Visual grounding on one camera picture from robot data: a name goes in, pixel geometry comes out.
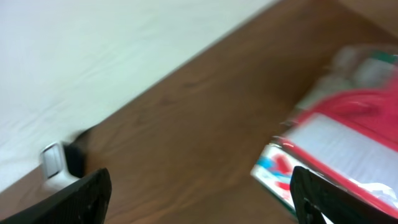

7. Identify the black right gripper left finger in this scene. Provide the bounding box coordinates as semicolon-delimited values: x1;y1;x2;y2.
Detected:
1;168;112;224

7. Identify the green grip gloves package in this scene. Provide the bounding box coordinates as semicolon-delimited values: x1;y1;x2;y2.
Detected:
295;44;397;110

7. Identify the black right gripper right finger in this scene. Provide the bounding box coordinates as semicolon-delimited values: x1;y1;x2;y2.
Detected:
290;166;397;224

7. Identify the red dustpan brush package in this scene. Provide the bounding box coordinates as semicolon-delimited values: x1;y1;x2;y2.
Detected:
251;85;397;217

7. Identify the white barcode scanner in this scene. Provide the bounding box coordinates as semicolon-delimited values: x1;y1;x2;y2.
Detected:
40;142;80;192

